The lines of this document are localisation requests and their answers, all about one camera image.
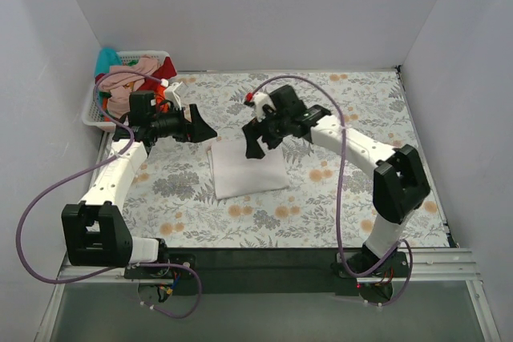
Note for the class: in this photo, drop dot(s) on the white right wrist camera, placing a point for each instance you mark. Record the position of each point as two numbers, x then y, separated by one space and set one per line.
261 103

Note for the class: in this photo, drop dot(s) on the orange t shirt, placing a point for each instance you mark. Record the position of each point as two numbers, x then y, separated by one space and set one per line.
160 97

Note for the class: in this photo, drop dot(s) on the white plastic laundry basket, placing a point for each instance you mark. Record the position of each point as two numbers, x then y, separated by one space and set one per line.
91 115

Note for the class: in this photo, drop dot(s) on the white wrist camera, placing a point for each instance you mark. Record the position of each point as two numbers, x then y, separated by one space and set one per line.
261 103
173 91

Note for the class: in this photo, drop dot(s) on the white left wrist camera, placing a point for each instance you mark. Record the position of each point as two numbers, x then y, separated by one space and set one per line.
173 91

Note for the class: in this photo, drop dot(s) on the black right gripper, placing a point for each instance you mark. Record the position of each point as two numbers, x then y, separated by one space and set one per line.
259 134

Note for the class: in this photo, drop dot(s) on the red t shirt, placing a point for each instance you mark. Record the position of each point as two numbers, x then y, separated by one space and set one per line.
166 70

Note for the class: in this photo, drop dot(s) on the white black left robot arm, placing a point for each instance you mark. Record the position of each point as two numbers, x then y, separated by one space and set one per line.
94 229

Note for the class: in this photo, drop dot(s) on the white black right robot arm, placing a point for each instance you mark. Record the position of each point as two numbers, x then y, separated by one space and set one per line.
399 180

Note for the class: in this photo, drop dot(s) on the teal t shirt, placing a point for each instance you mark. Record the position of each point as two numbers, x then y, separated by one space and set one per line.
107 58

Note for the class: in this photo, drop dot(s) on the green garment in basket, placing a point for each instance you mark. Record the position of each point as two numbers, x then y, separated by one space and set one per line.
104 98

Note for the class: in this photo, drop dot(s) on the white t shirt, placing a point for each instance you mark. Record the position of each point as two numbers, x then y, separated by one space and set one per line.
234 175

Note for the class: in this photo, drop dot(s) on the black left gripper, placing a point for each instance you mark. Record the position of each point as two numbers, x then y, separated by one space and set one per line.
191 124

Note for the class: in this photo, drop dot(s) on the pink t shirt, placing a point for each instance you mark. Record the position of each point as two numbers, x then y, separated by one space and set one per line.
121 85

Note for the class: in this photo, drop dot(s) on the aluminium frame rail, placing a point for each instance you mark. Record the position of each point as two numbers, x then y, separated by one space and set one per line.
429 264

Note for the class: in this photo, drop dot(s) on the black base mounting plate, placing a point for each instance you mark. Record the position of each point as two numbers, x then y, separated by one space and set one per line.
261 270

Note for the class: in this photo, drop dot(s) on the floral patterned table mat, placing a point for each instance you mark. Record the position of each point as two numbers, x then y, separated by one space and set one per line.
172 195

